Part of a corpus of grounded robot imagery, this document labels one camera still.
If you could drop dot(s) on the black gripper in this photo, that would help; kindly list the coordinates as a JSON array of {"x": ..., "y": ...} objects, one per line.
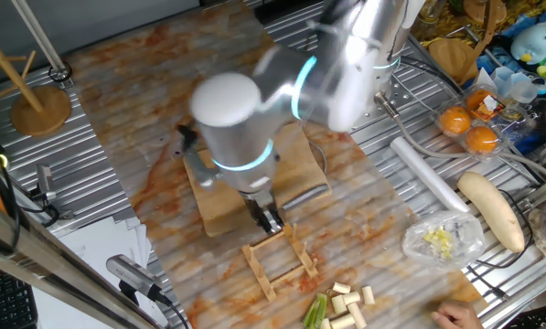
[{"x": 254, "y": 201}]

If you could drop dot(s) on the steel cleaver knife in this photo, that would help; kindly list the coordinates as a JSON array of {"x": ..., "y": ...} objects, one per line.
[{"x": 307, "y": 196}]

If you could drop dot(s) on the wooden knife rack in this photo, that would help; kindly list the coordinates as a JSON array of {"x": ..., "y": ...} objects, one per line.
[{"x": 260, "y": 276}]

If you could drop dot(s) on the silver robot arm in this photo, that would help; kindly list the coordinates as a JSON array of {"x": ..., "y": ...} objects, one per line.
[{"x": 236, "y": 151}]

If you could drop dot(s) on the person hand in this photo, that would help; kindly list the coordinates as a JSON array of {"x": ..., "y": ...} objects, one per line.
[{"x": 457, "y": 316}]

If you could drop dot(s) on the wooden cutting board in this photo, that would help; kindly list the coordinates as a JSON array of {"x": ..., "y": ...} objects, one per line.
[{"x": 217, "y": 215}]

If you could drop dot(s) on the white scallion stalk piece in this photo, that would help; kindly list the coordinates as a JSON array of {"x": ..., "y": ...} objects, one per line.
[
  {"x": 325, "y": 324},
  {"x": 338, "y": 304},
  {"x": 341, "y": 288},
  {"x": 342, "y": 321},
  {"x": 357, "y": 315},
  {"x": 368, "y": 295},
  {"x": 351, "y": 298}
]

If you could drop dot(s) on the green scallion leaves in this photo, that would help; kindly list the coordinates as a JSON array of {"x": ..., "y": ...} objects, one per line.
[{"x": 316, "y": 310}]

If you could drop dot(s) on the orange marble patterned mat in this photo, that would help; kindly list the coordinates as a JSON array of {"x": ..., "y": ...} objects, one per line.
[{"x": 140, "y": 114}]

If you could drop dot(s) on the white plastic wrap roll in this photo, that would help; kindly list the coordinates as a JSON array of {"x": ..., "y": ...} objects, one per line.
[{"x": 425, "y": 172}]

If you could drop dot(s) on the chopped scallion bits pile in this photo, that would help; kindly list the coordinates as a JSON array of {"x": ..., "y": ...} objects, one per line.
[{"x": 438, "y": 242}]

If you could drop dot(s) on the white paper sheets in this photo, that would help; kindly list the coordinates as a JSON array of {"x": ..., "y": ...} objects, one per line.
[{"x": 94, "y": 247}]

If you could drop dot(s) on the clear plastic bag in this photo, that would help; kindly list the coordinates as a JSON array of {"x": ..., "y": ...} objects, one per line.
[{"x": 464, "y": 237}]

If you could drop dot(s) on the orange fruit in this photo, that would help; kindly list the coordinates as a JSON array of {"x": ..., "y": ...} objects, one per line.
[
  {"x": 474, "y": 101},
  {"x": 454, "y": 119},
  {"x": 481, "y": 139}
]

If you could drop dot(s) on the white daikon radish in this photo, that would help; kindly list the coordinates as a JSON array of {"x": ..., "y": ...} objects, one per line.
[{"x": 492, "y": 210}]

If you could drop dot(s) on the wooden hanger stand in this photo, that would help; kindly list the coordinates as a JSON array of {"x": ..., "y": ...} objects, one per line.
[{"x": 453, "y": 57}]

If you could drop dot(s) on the wooden cup tree stand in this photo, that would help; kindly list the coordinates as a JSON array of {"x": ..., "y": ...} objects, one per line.
[{"x": 41, "y": 112}]

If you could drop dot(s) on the glass jar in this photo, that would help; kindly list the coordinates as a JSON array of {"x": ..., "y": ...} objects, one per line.
[{"x": 431, "y": 11}]

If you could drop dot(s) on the black keyboard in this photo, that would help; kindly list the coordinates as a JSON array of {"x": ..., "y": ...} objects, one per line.
[{"x": 3, "y": 301}]

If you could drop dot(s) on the blue cloth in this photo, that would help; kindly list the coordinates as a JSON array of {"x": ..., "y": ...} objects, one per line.
[{"x": 535, "y": 137}]

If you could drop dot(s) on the clear plastic measuring cup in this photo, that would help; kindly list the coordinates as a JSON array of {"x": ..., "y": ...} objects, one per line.
[{"x": 521, "y": 89}]

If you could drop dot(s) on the black printed box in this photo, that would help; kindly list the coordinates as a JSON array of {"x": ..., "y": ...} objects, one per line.
[{"x": 542, "y": 320}]

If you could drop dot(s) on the white tripod leg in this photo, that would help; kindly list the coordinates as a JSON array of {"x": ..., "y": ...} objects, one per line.
[{"x": 37, "y": 36}]

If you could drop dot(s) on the glass bowl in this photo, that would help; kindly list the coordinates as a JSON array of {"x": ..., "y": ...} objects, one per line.
[{"x": 544, "y": 114}]

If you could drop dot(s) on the blue plush toy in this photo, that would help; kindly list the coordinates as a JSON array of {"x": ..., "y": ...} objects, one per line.
[{"x": 533, "y": 43}]

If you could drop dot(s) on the wrist camera on silver bracket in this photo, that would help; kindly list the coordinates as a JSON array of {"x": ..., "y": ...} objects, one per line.
[{"x": 201, "y": 173}]

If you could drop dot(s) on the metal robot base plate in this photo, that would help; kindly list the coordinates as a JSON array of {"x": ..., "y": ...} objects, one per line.
[{"x": 364, "y": 119}]

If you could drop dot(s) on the silver depth camera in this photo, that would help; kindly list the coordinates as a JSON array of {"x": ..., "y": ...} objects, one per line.
[{"x": 131, "y": 274}]

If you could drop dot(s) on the metal frame bar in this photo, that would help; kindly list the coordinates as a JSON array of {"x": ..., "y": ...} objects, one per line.
[{"x": 48, "y": 269}]

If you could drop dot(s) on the small silver camera on mount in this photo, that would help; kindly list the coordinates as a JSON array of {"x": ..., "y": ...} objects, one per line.
[{"x": 45, "y": 178}]

